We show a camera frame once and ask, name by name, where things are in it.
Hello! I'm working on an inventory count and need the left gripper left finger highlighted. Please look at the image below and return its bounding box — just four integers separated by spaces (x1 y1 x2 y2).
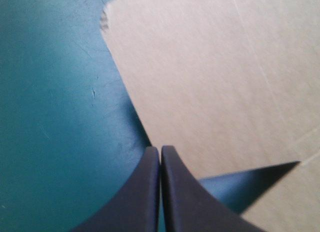
72 146 161 232

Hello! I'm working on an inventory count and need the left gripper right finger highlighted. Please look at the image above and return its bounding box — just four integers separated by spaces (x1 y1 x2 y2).
161 144 251 232

